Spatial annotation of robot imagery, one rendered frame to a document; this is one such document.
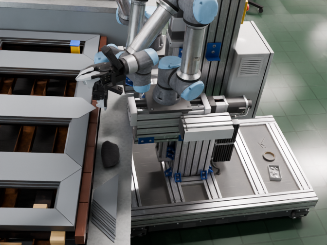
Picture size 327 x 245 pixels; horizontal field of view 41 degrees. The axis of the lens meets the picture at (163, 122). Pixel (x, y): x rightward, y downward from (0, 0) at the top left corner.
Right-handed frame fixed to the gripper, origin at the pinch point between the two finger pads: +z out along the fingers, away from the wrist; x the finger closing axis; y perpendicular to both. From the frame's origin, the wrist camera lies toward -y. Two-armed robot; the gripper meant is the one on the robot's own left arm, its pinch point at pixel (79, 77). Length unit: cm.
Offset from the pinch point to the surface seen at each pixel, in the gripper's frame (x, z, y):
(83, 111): 51, -23, 54
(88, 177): 11, -3, 62
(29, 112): 65, 2, 52
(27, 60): 111, -17, 45
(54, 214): -2, 21, 61
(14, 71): 108, -7, 48
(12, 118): 67, 11, 53
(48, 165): 25, 10, 57
